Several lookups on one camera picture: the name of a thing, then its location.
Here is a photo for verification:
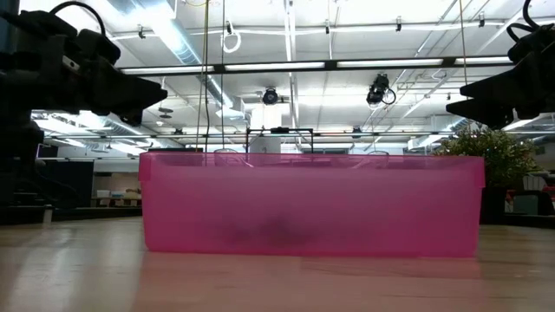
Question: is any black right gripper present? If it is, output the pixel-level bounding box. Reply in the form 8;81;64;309
445;23;555;131

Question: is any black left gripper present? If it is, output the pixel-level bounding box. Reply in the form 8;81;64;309
64;29;169;127

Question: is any black spring keychain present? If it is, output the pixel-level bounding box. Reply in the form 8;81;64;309
258;218;314;246

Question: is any small potted green plant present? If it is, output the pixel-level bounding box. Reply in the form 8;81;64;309
433;127;542;225

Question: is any black background monitor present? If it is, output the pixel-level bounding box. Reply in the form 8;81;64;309
36;145;95;205

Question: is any pink translucent plastic bin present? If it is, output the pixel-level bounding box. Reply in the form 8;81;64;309
138;151;486;259

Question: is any black bar with light strips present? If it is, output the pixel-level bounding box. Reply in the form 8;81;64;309
119;54;515;78

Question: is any thin hanging cord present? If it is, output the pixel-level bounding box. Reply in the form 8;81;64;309
458;0;472;101

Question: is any silver air duct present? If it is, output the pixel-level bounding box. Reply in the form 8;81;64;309
108;0;246;120

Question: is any yellow hanging cord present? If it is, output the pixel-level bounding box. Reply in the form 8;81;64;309
194;0;211;153

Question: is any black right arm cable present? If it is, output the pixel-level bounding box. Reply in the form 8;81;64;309
506;0;546;43

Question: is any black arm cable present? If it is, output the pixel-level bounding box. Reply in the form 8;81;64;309
48;0;108;36
506;0;546;43

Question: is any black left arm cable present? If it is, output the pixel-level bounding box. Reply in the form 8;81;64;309
48;0;108;36

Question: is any white cable loop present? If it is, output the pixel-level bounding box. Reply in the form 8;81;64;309
220;20;243;55

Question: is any black hanging camera with cable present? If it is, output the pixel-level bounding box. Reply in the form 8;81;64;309
365;73;397;109

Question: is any black round-lens camera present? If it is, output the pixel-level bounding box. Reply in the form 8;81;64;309
261;86;280;107

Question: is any black rectangular frame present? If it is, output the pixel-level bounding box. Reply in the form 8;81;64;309
245;126;315;154

